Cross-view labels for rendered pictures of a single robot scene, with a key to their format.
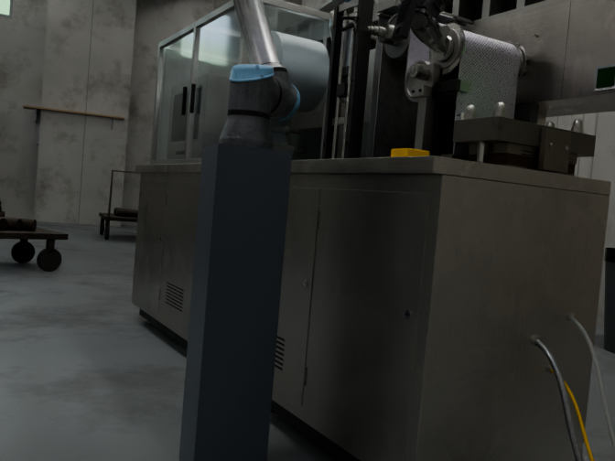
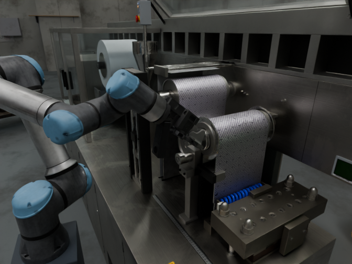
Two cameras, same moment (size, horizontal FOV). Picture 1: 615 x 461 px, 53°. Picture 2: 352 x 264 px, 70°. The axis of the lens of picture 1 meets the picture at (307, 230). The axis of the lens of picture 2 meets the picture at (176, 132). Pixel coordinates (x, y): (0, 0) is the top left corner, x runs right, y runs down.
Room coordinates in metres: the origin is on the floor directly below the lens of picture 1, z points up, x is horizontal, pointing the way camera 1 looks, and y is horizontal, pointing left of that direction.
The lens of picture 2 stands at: (1.07, -0.27, 1.59)
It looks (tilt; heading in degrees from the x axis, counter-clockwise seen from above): 22 degrees down; 0
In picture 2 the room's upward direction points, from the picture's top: straight up
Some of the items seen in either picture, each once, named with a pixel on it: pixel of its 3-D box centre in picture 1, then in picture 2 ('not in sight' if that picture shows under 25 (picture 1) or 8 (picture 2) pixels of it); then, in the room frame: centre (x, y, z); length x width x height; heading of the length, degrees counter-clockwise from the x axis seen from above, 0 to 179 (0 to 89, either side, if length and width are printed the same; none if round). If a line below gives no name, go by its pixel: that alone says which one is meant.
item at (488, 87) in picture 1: (487, 101); (240, 172); (1.85, -0.50, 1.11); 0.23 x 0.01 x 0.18; 121
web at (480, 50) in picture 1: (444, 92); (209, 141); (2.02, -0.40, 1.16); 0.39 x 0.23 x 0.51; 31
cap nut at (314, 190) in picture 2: (577, 126); (313, 192); (1.81, -0.75, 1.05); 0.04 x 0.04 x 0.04
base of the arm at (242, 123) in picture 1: (247, 131); (43, 235); (1.71, 0.19, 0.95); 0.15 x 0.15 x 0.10
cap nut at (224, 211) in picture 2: (470, 112); (224, 208); (1.73, -0.42, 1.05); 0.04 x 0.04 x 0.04
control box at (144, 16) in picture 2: not in sight; (142, 13); (2.33, -0.10, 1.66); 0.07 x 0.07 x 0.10; 18
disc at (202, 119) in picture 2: (447, 48); (205, 138); (1.84, -0.36, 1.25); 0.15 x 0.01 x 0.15; 31
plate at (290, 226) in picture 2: (555, 151); (294, 235); (1.70, -0.65, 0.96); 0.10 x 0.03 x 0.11; 121
